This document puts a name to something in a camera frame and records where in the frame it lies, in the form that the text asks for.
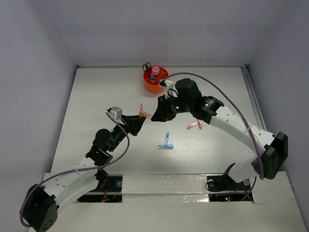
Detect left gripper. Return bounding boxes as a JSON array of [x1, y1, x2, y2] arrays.
[[107, 115, 145, 152]]

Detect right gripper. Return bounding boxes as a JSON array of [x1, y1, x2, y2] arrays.
[[152, 92, 193, 121]]

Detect orange highlighter pen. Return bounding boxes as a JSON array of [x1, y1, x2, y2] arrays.
[[139, 104, 152, 120]]

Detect pink pen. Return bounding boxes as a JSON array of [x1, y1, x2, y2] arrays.
[[187, 121, 199, 130], [197, 120, 203, 130]]

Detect clear blue capped glue bottle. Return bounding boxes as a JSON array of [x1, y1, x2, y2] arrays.
[[150, 73, 155, 84]]

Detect black scissors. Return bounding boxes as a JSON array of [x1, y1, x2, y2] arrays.
[[142, 62, 152, 73]]

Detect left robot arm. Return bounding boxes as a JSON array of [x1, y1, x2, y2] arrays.
[[19, 113, 146, 232]]

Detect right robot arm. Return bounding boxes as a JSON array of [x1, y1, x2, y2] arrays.
[[151, 78, 288, 189]]

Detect orange round organizer container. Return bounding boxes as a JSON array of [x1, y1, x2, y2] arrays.
[[143, 64, 169, 94]]

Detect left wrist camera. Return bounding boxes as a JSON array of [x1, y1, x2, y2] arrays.
[[106, 106, 123, 122]]

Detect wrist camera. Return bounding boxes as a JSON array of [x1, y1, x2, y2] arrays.
[[159, 79, 174, 99], [106, 106, 123, 122]]

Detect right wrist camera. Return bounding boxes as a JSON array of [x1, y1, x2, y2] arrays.
[[159, 79, 174, 99]]

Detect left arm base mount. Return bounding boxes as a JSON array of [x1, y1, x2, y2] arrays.
[[77, 170, 123, 203]]

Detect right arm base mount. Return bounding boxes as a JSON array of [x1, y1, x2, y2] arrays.
[[205, 163, 253, 202]]

